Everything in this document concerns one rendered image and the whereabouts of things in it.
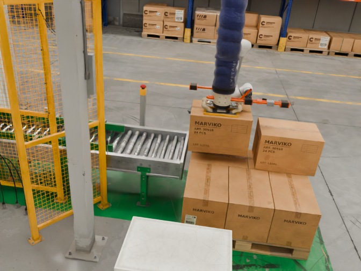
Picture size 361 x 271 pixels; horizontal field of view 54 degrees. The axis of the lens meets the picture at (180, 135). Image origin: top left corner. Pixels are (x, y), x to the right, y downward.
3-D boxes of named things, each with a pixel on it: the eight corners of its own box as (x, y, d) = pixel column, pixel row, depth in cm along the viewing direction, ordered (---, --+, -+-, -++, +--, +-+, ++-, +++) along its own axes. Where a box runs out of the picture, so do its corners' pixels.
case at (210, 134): (187, 150, 361) (190, 114, 342) (190, 132, 396) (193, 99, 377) (247, 156, 357) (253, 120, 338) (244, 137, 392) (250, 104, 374)
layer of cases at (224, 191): (180, 230, 333) (183, 197, 314) (190, 171, 420) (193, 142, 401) (310, 249, 324) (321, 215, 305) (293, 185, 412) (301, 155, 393)
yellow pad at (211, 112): (203, 114, 344) (203, 109, 342) (203, 110, 353) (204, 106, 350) (238, 118, 342) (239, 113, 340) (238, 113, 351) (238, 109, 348)
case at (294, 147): (254, 169, 361) (261, 134, 342) (251, 149, 397) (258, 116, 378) (314, 176, 358) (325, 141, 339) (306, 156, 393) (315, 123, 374)
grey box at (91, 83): (67, 92, 264) (64, 52, 250) (70, 90, 269) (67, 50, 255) (94, 95, 263) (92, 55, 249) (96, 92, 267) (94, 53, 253)
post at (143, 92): (138, 163, 455) (139, 89, 408) (139, 160, 461) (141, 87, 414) (143, 163, 455) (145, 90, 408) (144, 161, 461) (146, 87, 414)
